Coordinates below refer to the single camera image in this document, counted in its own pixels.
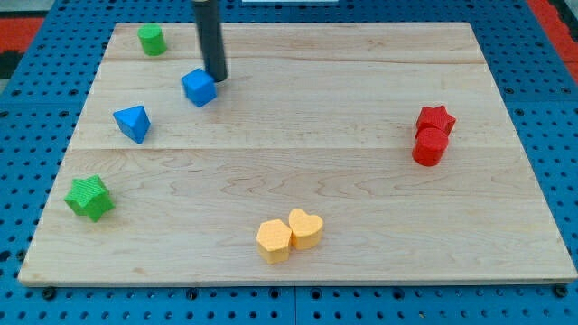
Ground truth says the blue cube block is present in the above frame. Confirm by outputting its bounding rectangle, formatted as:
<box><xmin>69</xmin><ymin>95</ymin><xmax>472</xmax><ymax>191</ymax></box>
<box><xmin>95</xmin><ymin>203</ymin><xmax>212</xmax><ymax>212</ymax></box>
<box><xmin>181</xmin><ymin>69</ymin><xmax>217</xmax><ymax>107</ymax></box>

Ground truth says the red star block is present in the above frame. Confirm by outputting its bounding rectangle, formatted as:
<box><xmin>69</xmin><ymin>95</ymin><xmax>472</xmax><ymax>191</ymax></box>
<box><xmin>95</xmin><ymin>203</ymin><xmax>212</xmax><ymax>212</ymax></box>
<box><xmin>415</xmin><ymin>105</ymin><xmax>457</xmax><ymax>135</ymax></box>

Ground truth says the green star block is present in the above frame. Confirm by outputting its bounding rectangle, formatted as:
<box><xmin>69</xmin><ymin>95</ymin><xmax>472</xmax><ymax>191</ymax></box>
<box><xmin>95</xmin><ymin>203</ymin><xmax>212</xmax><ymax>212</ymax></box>
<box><xmin>64</xmin><ymin>174</ymin><xmax>115</xmax><ymax>222</ymax></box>

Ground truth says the light wooden board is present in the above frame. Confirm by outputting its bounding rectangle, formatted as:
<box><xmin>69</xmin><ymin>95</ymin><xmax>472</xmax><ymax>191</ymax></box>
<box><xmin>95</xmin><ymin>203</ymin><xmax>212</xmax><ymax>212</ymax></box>
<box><xmin>18</xmin><ymin>23</ymin><xmax>577</xmax><ymax>287</ymax></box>

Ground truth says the yellow heart block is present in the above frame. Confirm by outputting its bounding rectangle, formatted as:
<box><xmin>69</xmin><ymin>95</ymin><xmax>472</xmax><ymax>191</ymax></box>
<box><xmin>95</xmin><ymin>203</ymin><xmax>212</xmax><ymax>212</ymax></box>
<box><xmin>288</xmin><ymin>209</ymin><xmax>324</xmax><ymax>250</ymax></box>

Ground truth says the yellow hexagon block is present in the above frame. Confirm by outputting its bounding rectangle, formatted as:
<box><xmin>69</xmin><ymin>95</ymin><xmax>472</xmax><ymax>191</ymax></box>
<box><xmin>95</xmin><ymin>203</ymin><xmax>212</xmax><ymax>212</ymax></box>
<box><xmin>256</xmin><ymin>219</ymin><xmax>292</xmax><ymax>264</ymax></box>

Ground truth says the red cylinder block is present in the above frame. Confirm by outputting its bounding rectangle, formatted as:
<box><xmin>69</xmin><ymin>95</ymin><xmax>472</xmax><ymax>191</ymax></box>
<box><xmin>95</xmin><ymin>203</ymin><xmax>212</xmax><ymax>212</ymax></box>
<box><xmin>412</xmin><ymin>127</ymin><xmax>449</xmax><ymax>167</ymax></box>

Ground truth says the blue triangular prism block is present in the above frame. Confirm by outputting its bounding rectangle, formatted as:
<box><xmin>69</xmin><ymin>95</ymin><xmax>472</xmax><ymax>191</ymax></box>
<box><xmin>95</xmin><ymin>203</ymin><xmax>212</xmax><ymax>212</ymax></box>
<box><xmin>113</xmin><ymin>106</ymin><xmax>151</xmax><ymax>144</ymax></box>

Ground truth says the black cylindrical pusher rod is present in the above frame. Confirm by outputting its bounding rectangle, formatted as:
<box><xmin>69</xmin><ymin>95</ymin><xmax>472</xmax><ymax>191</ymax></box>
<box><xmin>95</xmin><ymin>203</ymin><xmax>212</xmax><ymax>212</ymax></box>
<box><xmin>192</xmin><ymin>0</ymin><xmax>228</xmax><ymax>82</ymax></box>

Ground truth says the green cylinder block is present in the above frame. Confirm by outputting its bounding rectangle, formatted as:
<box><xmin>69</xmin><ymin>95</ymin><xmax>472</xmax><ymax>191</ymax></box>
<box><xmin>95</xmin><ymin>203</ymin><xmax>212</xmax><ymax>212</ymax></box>
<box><xmin>137</xmin><ymin>23</ymin><xmax>167</xmax><ymax>56</ymax></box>

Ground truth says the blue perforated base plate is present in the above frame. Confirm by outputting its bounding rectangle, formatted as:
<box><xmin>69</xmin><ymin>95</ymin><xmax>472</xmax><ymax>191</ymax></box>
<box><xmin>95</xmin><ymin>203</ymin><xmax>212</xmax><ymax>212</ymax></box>
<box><xmin>1</xmin><ymin>0</ymin><xmax>577</xmax><ymax>324</ymax></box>

